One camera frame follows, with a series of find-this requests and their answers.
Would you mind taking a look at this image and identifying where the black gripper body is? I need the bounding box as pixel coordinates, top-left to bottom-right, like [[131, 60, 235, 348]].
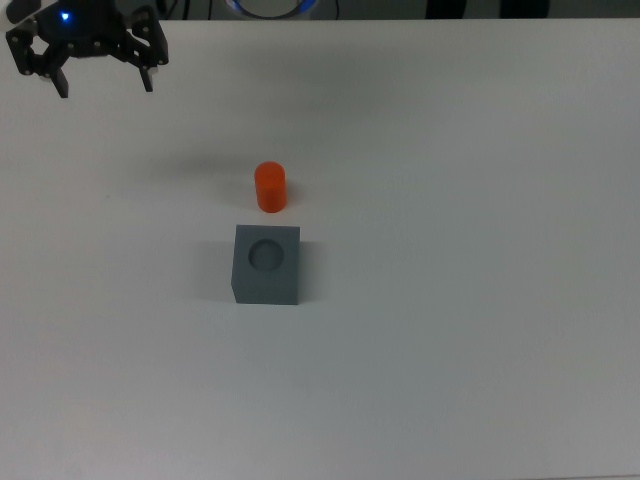
[[34, 3, 131, 58]]

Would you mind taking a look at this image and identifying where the grey block with round hole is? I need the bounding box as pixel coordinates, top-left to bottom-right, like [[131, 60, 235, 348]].
[[230, 224, 301, 305]]

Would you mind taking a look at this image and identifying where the orange cylinder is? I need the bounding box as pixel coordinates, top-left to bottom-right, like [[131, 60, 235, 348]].
[[253, 160, 287, 214]]

